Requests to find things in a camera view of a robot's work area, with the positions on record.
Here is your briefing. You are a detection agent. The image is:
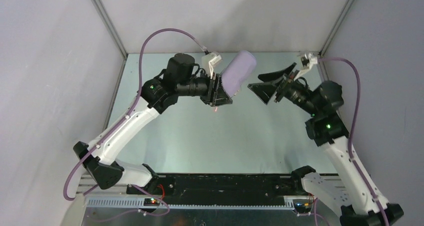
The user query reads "grey umbrella case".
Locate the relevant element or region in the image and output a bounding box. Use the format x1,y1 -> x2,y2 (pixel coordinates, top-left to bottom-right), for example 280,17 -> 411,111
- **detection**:
221,50 -> 257,98

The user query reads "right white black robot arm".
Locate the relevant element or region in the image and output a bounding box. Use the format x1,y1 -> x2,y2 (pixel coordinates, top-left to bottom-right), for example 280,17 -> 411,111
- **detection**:
248,65 -> 404,225

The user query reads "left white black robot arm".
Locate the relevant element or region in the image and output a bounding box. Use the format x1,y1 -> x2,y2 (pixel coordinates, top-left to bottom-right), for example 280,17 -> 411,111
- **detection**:
73,52 -> 235,190

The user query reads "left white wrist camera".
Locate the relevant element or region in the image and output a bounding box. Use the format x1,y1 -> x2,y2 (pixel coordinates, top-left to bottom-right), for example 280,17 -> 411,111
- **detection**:
201,52 -> 222,79

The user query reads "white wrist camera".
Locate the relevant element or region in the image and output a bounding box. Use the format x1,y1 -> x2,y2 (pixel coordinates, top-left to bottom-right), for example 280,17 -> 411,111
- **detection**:
201,52 -> 222,79
293,52 -> 319,80

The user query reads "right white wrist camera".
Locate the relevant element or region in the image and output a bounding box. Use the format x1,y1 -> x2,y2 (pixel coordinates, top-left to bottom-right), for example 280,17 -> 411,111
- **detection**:
293,52 -> 319,80

